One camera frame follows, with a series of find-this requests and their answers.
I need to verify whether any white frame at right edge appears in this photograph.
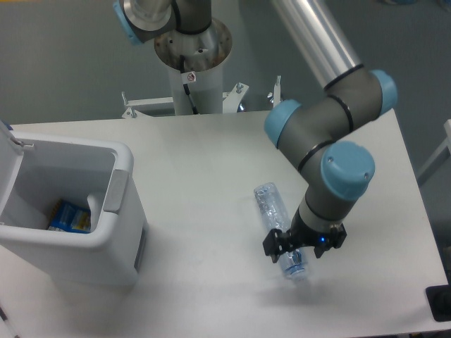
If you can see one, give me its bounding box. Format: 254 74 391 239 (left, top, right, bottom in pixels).
416 119 450 186

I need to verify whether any white metal frame bracket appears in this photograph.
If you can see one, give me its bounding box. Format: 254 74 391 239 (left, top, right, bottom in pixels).
121 92 175 119

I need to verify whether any white trash can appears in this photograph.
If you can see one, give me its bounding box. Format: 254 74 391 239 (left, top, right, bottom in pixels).
1 126 147 285

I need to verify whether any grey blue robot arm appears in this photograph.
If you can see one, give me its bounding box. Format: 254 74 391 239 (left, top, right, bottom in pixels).
113 1 397 261

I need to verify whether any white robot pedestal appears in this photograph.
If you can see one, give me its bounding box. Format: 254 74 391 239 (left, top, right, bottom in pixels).
154 18 233 115

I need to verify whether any clear plastic bottle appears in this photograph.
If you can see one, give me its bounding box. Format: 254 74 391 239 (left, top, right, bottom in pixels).
254 182 308 283

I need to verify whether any black clamp at table corner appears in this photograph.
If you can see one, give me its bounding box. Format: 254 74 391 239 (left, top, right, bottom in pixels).
426 284 450 323

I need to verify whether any black cable on pedestal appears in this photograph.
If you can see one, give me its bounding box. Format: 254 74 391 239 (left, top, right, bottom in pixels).
178 54 200 115

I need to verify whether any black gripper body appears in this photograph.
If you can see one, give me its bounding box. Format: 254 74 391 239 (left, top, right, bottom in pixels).
288 211 333 252

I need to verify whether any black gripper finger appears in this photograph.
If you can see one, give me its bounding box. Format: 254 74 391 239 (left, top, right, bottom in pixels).
314 223 347 258
262 228 292 263

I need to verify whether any blue snack package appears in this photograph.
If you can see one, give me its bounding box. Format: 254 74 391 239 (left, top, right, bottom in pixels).
47 199 90 234

